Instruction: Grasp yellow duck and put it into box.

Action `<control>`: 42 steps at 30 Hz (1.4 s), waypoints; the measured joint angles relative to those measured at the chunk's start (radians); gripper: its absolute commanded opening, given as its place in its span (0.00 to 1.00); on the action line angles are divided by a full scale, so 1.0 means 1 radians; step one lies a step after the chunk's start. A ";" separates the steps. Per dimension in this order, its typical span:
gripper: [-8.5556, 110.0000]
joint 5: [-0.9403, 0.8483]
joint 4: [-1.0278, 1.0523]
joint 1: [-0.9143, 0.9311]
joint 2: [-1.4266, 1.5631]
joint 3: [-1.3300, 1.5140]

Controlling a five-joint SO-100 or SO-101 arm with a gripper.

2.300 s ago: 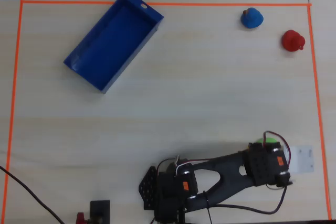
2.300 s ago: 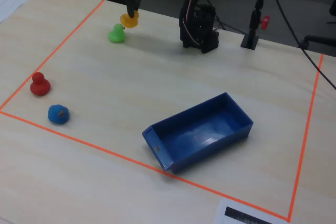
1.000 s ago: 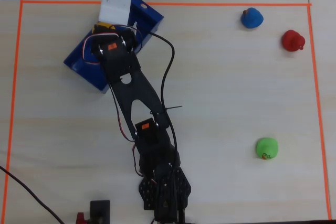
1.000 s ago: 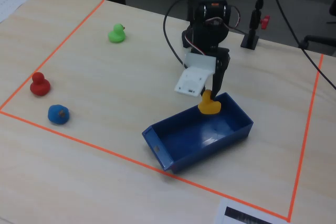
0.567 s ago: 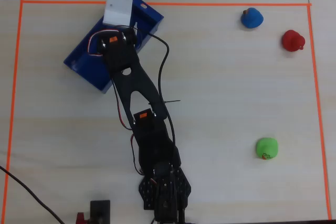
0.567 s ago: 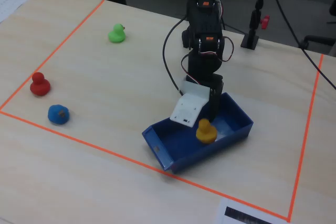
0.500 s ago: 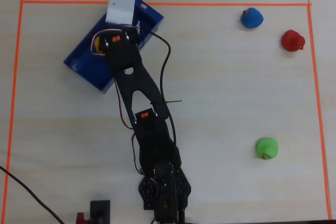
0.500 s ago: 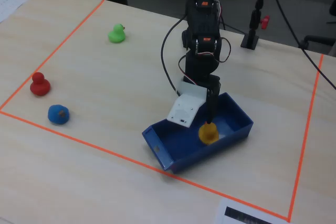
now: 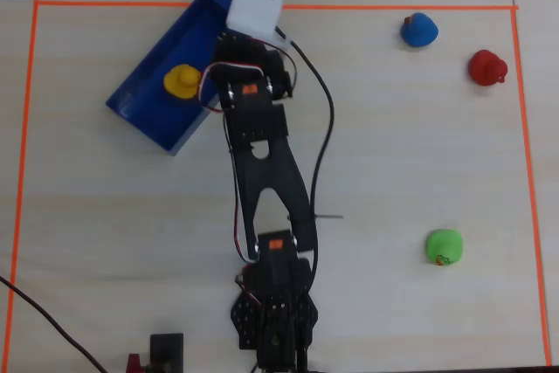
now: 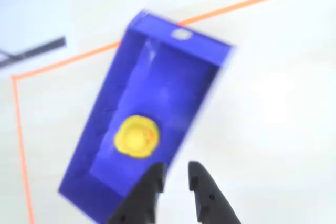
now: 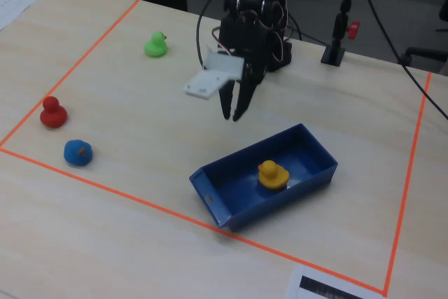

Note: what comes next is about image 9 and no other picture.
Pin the yellow rubber duck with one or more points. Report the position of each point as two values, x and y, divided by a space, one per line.
182 81

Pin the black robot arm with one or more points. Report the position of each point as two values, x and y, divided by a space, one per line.
266 172

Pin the blue plastic box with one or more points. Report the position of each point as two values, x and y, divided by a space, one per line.
150 102

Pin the blue rubber duck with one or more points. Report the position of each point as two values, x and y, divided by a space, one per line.
419 30

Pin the red rubber duck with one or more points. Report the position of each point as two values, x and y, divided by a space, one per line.
487 67

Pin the green rubber duck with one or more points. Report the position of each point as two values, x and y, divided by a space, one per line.
443 246

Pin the black table clamp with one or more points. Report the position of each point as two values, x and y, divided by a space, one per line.
167 351

